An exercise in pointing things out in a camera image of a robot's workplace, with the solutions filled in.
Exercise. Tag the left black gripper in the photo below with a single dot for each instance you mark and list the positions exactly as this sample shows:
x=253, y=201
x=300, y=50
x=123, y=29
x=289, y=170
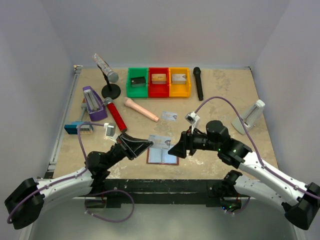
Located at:
x=124, y=146

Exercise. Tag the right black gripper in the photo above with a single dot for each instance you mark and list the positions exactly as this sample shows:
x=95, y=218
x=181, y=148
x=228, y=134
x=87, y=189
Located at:
x=188, y=142

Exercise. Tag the red leather card holder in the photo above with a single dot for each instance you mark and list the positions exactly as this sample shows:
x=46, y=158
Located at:
x=161, y=157

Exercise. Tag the silver VIP card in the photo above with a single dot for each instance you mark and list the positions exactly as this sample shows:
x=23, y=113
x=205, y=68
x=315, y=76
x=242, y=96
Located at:
x=160, y=142
x=169, y=116

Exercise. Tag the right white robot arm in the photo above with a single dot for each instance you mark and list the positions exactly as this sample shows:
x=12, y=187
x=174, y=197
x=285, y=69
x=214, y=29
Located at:
x=299, y=201

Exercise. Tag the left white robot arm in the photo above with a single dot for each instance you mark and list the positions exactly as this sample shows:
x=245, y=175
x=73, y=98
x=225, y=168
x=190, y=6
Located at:
x=31, y=198

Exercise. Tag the black card in green bin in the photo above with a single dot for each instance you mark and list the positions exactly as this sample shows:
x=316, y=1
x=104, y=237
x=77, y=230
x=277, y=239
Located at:
x=138, y=82

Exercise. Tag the silver card in yellow bin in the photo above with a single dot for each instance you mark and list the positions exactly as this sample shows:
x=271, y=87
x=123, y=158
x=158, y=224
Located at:
x=179, y=79

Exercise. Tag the tan card in red bin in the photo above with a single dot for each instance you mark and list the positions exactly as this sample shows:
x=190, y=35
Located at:
x=159, y=78

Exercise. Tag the red microphone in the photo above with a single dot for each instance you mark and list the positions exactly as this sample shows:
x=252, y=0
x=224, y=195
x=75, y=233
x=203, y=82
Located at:
x=108, y=101

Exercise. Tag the pink microphone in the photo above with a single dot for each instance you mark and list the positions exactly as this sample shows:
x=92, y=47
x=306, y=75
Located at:
x=128, y=102

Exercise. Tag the purple metronome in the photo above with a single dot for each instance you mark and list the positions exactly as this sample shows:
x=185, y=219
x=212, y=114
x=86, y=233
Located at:
x=95, y=106

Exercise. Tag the green plastic bin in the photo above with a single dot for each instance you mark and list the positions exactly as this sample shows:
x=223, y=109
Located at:
x=137, y=92

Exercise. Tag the yellow plastic bin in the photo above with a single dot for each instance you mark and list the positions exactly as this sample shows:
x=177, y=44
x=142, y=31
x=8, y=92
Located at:
x=180, y=91

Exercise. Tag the red plastic bin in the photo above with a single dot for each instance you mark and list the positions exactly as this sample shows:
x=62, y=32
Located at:
x=161, y=89

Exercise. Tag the black microphone stand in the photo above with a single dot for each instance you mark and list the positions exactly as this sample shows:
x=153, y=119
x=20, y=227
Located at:
x=111, y=90

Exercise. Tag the blue grey block tool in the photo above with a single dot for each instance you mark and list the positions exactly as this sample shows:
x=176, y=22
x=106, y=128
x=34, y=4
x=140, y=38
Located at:
x=79, y=127

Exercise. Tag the grey orange small tool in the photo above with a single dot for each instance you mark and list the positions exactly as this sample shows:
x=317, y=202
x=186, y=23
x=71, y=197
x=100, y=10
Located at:
x=83, y=109

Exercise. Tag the glitter microphone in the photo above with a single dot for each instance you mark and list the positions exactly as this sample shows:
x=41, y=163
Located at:
x=111, y=75

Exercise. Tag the black microphone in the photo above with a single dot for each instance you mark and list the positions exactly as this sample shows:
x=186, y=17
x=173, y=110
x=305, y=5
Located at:
x=198, y=82

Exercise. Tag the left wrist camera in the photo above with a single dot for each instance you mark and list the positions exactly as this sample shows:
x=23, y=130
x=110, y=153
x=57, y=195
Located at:
x=110, y=132

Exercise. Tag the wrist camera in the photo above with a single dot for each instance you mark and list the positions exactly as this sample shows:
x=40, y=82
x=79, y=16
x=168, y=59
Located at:
x=110, y=132
x=194, y=120

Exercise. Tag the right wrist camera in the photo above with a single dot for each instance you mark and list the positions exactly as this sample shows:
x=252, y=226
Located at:
x=194, y=120

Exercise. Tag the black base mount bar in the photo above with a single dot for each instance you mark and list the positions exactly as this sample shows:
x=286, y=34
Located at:
x=208, y=192

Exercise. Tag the aluminium frame rail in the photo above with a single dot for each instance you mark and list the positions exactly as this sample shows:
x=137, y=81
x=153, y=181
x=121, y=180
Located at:
x=54, y=97

